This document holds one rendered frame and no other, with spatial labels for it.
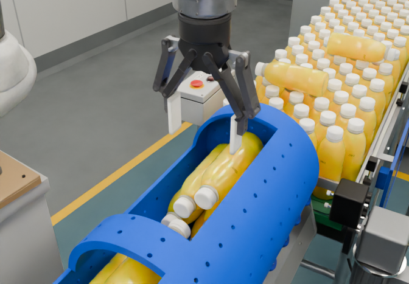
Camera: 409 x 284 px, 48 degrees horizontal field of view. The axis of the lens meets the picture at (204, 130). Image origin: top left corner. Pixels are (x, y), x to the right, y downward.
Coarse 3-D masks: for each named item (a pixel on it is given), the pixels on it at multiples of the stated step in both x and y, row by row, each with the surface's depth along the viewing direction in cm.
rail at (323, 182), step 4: (320, 176) 116; (320, 180) 116; (324, 180) 115; (328, 180) 115; (332, 180) 115; (316, 184) 117; (320, 184) 117; (324, 184) 116; (328, 184) 115; (332, 184) 115; (336, 184) 114; (324, 188) 117; (328, 188) 116; (332, 188) 115; (336, 188) 115
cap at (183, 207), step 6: (180, 198) 88; (186, 198) 88; (174, 204) 88; (180, 204) 87; (186, 204) 87; (192, 204) 88; (174, 210) 89; (180, 210) 88; (186, 210) 87; (192, 210) 88; (180, 216) 89; (186, 216) 88
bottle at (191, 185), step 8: (224, 144) 100; (216, 152) 98; (208, 160) 96; (200, 168) 93; (192, 176) 91; (200, 176) 91; (184, 184) 91; (192, 184) 90; (184, 192) 89; (192, 192) 89; (192, 200) 88; (200, 208) 90
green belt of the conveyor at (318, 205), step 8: (360, 168) 132; (312, 200) 120; (320, 200) 120; (328, 200) 120; (320, 208) 119; (328, 208) 118; (320, 216) 118; (328, 216) 118; (328, 224) 118; (336, 224) 117
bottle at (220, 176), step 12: (228, 144) 93; (252, 144) 93; (228, 156) 88; (240, 156) 89; (252, 156) 91; (216, 168) 85; (228, 168) 86; (240, 168) 88; (204, 180) 85; (216, 180) 84; (228, 180) 84; (216, 192) 83; (228, 192) 85
